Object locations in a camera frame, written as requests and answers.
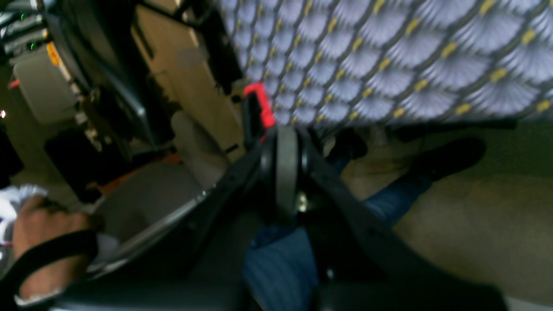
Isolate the fan-patterned tablecloth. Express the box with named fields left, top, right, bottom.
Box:
left=215, top=0, right=553, bottom=127

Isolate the person's bare hand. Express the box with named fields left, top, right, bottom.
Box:
left=13, top=195, right=95, bottom=304

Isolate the red black left-side clamp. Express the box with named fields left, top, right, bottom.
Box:
left=242, top=83, right=275, bottom=150

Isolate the black shoe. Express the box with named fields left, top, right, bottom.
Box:
left=409, top=137, right=486, bottom=182

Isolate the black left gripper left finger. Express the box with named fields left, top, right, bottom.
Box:
left=52, top=130, right=277, bottom=311

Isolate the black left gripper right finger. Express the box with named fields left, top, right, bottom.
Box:
left=297, top=129, right=508, bottom=311

